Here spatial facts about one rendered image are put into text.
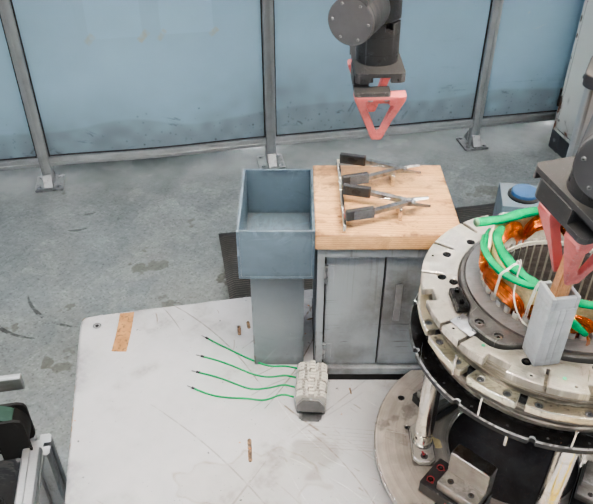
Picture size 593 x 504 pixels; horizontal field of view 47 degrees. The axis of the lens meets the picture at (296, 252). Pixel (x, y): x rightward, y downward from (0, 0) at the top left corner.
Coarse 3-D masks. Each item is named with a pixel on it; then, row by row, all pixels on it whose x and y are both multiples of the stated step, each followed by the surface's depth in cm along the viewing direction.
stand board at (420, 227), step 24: (336, 168) 106; (360, 168) 106; (384, 168) 106; (408, 168) 106; (432, 168) 106; (336, 192) 100; (408, 192) 100; (432, 192) 100; (336, 216) 95; (384, 216) 95; (408, 216) 95; (432, 216) 95; (456, 216) 95; (336, 240) 92; (360, 240) 92; (384, 240) 92; (408, 240) 92; (432, 240) 92
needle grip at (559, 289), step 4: (584, 256) 61; (560, 264) 63; (580, 264) 62; (560, 268) 63; (560, 272) 63; (556, 276) 64; (560, 276) 63; (556, 280) 64; (560, 280) 63; (552, 284) 65; (556, 284) 64; (560, 284) 63; (564, 284) 63; (572, 284) 64; (552, 288) 64; (556, 288) 64; (560, 288) 64; (564, 288) 63; (568, 288) 63; (552, 292) 65; (556, 292) 64; (560, 292) 64; (564, 292) 64; (568, 292) 64; (556, 296) 64; (560, 296) 64
